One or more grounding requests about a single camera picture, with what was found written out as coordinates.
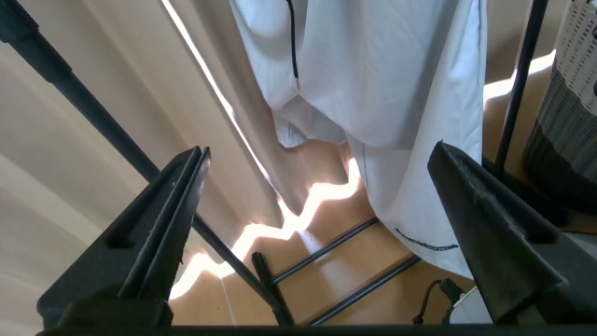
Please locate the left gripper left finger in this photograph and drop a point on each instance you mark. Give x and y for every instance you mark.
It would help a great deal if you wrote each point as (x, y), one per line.
(140, 252)

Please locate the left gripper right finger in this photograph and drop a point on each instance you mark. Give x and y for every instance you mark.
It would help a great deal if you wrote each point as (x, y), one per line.
(513, 252)

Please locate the pale grey shorts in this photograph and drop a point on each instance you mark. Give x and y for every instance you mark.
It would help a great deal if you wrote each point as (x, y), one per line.
(396, 93)

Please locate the white laundry basket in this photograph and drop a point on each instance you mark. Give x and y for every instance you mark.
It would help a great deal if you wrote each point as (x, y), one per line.
(569, 116)

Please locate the black clothes rack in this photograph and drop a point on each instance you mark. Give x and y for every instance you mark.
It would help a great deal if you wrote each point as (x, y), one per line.
(93, 109)

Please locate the beige curtain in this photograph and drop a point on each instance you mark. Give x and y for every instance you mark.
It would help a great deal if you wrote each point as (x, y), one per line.
(70, 186)

